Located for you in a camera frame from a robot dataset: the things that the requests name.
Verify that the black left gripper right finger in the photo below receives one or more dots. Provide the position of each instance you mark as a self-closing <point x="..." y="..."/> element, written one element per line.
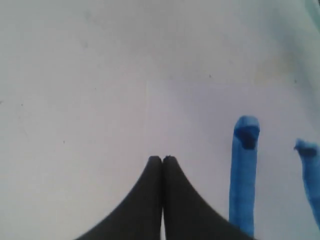
<point x="187" y="216"/>

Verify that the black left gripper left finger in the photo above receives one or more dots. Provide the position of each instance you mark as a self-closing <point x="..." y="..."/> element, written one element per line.
<point x="139" y="215"/>

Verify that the white paper sheet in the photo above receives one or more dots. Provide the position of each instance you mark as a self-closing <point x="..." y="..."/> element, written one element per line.
<point x="195" y="121"/>

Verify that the white square paint dish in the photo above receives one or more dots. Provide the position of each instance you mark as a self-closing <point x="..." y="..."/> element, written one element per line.
<point x="313" y="8"/>

